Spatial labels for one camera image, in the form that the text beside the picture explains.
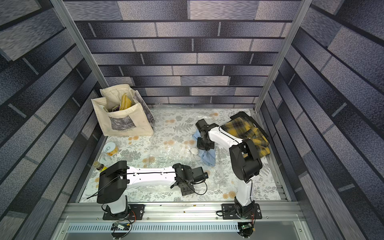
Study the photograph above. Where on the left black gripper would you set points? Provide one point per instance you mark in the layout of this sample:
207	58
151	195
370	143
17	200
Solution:
189	190

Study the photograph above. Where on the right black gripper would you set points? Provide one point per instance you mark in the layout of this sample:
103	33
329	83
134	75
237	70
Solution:
205	144

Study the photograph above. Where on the light blue shirt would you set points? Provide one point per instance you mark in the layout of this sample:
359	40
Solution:
207	157

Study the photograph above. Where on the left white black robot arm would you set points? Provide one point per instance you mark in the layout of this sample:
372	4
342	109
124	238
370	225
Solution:
120	177

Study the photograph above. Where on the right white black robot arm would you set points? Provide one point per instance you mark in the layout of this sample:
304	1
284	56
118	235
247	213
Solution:
245	163

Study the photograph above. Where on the white round bag valve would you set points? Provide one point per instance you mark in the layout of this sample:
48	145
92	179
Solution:
194	151

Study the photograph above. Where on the yellow black plaid shirt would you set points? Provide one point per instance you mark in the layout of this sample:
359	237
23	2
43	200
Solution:
245	129

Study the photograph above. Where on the beige canvas tote bag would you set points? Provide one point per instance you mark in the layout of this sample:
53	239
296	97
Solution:
134	121

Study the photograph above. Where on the floral patterned table cloth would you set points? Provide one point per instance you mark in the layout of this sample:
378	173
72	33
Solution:
150	144

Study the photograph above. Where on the black tray under shirts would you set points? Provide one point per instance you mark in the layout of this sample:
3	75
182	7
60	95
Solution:
242	114

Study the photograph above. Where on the right small circuit board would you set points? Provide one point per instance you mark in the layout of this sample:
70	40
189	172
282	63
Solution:
245	229

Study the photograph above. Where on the small circuit board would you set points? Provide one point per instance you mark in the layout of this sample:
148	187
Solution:
245	229
120	227

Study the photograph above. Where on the left small circuit board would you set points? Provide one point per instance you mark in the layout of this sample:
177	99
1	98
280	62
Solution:
120	227

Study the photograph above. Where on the small yellow capped bottle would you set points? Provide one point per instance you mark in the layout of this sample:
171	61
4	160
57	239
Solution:
99	166

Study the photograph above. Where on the yellow snack packet in tote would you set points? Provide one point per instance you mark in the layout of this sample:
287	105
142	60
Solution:
125	102

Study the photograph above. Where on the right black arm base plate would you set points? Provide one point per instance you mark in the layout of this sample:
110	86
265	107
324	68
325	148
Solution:
237	212

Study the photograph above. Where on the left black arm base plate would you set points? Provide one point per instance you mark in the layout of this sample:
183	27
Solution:
132	212

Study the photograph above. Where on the aluminium front rail frame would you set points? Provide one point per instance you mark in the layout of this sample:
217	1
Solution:
183	221

